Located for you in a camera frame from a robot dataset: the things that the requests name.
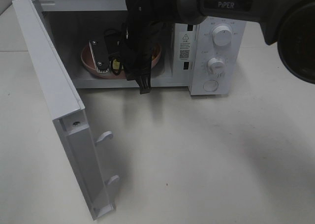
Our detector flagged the pink round plate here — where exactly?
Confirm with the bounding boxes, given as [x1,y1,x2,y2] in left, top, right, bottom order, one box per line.
[80,42,162,80]

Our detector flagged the white bread sandwich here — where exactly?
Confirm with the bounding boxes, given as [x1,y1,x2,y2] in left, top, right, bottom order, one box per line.
[111,44,162,71]

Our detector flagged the white microwave door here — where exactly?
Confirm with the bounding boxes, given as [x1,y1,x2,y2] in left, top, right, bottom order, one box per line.
[12,0,120,220]

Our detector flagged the white microwave oven body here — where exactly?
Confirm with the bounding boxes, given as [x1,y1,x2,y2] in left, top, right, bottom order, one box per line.
[34,0,246,95]

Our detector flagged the lower white timer knob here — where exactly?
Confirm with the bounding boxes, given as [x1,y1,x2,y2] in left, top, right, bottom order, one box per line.
[207,57,225,75]

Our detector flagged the upper white power knob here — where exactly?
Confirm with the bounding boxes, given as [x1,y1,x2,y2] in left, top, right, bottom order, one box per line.
[212,25,232,47]

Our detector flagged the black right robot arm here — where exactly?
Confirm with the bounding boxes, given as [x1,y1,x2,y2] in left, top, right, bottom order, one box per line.
[119,0,315,94]

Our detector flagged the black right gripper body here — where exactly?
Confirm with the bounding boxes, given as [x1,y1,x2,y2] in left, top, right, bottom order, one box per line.
[119,21,166,81]

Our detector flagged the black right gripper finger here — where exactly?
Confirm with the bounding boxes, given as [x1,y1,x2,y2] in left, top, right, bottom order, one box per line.
[134,73,151,94]

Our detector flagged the round white door button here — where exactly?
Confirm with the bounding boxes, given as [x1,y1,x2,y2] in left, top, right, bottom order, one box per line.
[203,80,219,92]

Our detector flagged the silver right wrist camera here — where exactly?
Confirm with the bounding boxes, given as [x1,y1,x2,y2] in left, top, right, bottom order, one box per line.
[89,37,110,74]

